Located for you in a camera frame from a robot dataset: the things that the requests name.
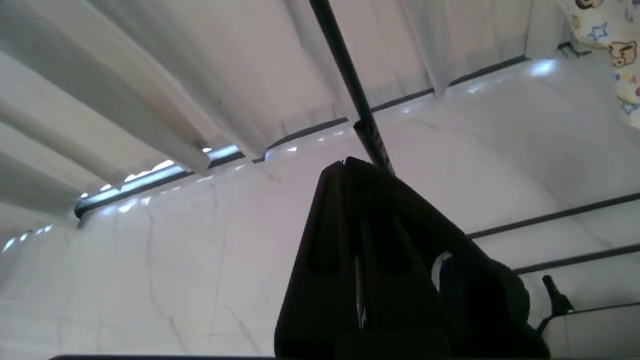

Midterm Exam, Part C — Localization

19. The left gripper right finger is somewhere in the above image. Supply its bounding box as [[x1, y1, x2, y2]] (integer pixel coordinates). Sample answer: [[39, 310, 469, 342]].
[[359, 219, 452, 359]]

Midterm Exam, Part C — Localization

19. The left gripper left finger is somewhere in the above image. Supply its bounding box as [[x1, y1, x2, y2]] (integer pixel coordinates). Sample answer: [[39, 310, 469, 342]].
[[273, 160, 361, 359]]

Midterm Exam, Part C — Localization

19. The black garment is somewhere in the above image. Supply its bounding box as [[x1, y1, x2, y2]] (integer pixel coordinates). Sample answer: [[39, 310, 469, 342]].
[[343, 156, 552, 359]]

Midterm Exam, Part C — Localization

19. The white curtain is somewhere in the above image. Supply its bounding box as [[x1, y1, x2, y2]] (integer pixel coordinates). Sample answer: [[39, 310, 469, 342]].
[[0, 0, 574, 239]]

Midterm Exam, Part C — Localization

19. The black clothes rack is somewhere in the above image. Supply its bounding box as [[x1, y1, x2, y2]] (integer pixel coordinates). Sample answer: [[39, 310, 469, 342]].
[[308, 0, 640, 276]]

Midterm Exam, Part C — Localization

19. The cream printed garment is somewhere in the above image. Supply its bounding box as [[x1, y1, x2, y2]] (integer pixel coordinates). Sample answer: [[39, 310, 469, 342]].
[[559, 0, 640, 131]]

